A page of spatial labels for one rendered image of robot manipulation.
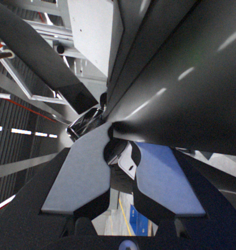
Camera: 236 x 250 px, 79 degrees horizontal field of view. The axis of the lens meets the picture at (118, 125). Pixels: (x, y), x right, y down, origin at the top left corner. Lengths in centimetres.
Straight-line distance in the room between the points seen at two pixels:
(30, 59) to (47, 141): 1274
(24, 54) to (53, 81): 6
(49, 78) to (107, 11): 26
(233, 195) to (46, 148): 1293
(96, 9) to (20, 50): 28
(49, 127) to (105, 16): 1269
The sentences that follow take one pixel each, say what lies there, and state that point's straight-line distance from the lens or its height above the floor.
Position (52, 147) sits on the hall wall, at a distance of 1292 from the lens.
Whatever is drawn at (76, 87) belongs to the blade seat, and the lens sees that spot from 34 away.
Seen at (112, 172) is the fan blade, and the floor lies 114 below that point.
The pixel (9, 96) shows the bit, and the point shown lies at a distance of 29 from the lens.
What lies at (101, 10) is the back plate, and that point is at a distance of 51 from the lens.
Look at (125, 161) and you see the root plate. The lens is 31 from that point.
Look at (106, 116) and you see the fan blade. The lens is 17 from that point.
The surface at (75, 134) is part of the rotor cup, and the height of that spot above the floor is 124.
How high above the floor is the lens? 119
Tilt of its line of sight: 6 degrees down
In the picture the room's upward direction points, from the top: 82 degrees counter-clockwise
